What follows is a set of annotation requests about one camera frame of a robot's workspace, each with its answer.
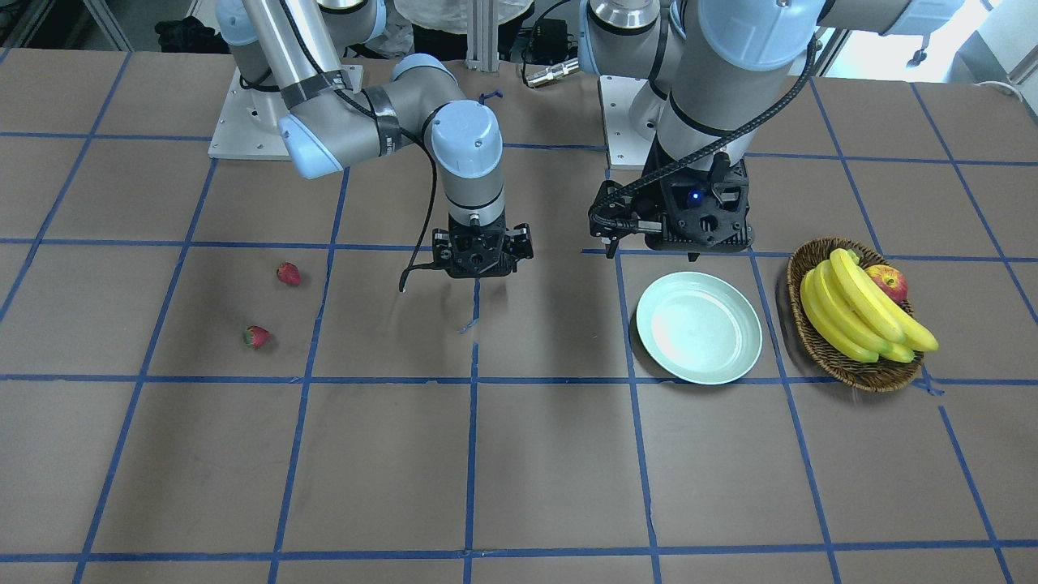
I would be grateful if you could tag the light green plate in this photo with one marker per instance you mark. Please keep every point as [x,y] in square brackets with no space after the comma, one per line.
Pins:
[699,328]

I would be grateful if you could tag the wicker basket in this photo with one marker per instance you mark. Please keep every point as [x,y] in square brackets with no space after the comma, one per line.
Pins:
[883,376]

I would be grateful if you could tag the yellow banana bunch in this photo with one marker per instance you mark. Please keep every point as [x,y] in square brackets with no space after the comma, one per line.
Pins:
[855,317]

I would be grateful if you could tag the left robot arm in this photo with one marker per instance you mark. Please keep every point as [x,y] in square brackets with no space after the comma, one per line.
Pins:
[715,72]

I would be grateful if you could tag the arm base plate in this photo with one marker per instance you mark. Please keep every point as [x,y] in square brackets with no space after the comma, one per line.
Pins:
[273,113]
[630,113]

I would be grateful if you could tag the aluminium frame post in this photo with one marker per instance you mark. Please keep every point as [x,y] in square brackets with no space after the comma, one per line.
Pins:
[482,37]

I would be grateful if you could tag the strawberry three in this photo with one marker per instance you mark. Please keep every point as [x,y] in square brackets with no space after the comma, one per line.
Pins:
[255,336]

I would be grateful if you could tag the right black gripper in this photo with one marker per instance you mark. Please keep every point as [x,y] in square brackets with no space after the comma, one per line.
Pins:
[442,250]

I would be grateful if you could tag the red apple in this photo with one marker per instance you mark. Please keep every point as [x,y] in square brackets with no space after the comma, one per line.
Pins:
[890,280]

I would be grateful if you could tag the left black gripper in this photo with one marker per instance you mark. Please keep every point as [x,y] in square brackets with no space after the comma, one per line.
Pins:
[653,195]

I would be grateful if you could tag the strawberry one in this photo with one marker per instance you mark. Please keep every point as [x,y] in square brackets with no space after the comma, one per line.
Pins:
[289,274]

